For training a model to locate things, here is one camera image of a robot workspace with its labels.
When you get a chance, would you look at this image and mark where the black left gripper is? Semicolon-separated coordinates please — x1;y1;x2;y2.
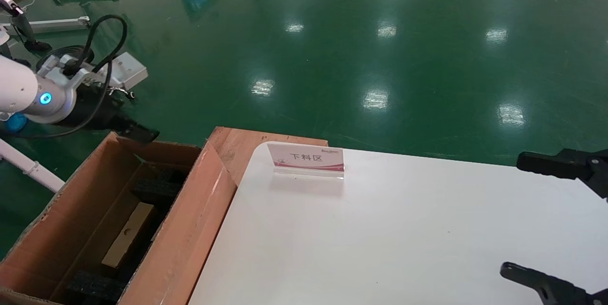
59;84;161;144

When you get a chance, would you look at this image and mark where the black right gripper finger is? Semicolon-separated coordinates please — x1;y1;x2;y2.
500;261;608;305
516;148;608;201

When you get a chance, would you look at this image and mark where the small cardboard box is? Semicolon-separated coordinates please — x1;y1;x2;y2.
101;202;157;268

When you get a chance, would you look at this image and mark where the large open cardboard box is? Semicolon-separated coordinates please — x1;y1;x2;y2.
0;132;238;305

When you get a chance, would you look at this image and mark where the black foam block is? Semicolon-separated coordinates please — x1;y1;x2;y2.
131;165;190;206
66;269;127;304

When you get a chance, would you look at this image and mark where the brown wooden board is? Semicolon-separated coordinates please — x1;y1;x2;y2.
207;126;329;187

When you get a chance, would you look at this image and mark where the white tube with clamp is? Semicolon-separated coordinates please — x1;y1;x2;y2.
0;139;66;193

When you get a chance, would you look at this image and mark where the black round swivel stool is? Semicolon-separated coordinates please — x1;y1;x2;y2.
36;45;136;102

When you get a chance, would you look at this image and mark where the white floor stand bar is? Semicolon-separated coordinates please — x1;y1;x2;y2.
0;16;91;36

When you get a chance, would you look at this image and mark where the acrylic sign with red print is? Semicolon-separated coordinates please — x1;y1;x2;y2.
266;141;345;181

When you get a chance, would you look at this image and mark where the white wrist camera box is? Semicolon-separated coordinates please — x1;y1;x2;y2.
110;52;148;91

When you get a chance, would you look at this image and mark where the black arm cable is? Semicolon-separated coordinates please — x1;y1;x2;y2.
0;14;128;140

